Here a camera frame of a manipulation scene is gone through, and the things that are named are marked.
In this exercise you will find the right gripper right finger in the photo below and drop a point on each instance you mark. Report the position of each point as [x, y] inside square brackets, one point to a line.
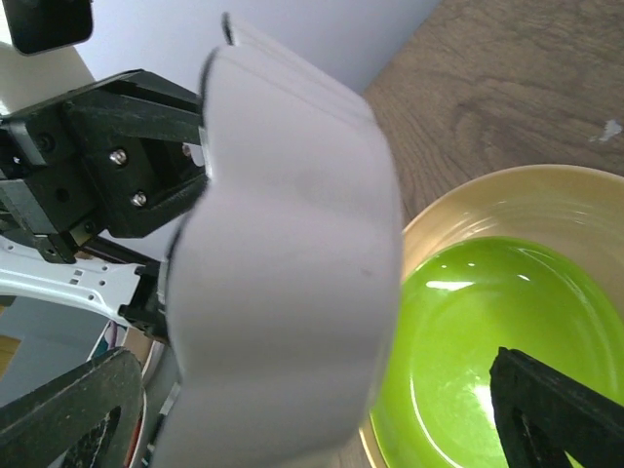
[544, 418]

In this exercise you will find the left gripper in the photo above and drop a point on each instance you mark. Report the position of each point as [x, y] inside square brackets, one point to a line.
[106, 157]

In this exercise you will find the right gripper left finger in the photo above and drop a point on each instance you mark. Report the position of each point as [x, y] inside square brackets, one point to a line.
[83, 418]

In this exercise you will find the green plate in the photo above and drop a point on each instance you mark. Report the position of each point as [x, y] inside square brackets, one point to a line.
[458, 308]

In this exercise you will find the white scalloped bowl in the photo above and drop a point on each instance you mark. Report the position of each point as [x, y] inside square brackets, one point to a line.
[283, 282]

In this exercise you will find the yellow plate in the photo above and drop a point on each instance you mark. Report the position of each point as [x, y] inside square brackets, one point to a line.
[574, 211]

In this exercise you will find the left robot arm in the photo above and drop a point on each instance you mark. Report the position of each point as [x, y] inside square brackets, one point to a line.
[113, 281]

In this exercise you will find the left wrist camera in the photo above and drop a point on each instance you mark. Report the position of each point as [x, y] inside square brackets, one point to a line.
[40, 26]

